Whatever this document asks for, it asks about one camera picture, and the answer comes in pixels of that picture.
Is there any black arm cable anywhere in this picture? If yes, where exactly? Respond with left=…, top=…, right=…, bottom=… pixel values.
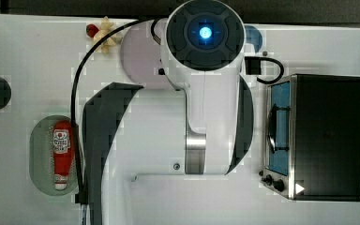
left=70, top=18, right=169, bottom=204

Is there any red plush ketchup bottle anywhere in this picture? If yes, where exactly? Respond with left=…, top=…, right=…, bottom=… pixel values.
left=52, top=120, right=74, bottom=190

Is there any black toaster oven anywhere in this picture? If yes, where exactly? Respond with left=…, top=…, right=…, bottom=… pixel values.
left=259, top=74, right=360, bottom=202

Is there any lavender round plate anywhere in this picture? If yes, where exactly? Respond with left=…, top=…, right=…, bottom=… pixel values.
left=120, top=20, right=172, bottom=89

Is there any blue bowl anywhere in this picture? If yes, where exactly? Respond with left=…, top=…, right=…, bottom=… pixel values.
left=245, top=25, right=263, bottom=53

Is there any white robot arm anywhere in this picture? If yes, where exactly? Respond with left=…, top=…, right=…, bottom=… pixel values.
left=82, top=0, right=253, bottom=225

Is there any red plush strawberry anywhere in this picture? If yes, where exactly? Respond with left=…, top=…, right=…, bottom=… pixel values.
left=86, top=24, right=99, bottom=38

